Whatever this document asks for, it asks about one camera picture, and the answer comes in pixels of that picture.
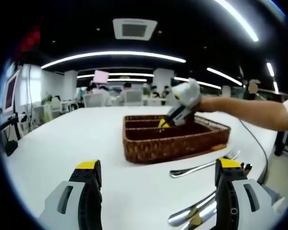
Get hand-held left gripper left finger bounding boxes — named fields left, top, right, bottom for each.
left=38, top=159, right=103, bottom=230

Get white ceiling air vent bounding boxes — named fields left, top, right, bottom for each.
left=112, top=18, right=158, bottom=41

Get steel fork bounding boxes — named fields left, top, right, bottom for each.
left=169, top=150, right=241, bottom=178

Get white ceiling light strip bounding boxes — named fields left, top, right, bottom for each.
left=266, top=62, right=276, bottom=77
left=206, top=67, right=243, bottom=86
left=213, top=0, right=259, bottom=42
left=41, top=50, right=187, bottom=70

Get pink display screen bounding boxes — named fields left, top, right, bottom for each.
left=94, top=69, right=109, bottom=84

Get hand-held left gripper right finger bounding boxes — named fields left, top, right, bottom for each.
left=215, top=157, right=280, bottom=230

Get black stand pole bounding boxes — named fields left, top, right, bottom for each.
left=0, top=114, right=24, bottom=144

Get white framed monitor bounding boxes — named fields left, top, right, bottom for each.
left=3, top=69, right=20, bottom=114

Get person's blue jeans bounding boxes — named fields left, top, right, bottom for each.
left=263, top=183, right=284, bottom=211

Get brown wicker storage slots tray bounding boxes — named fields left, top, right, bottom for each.
left=121, top=114, right=231, bottom=165

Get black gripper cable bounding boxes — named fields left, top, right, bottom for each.
left=239, top=119, right=269, bottom=184

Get dark red screen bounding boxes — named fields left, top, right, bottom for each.
left=19, top=23, right=42, bottom=58

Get small black object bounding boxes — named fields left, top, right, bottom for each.
left=5, top=140, right=18, bottom=157

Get white mesh office chair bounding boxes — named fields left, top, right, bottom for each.
left=83, top=93, right=111, bottom=108
left=123, top=91, right=144, bottom=106

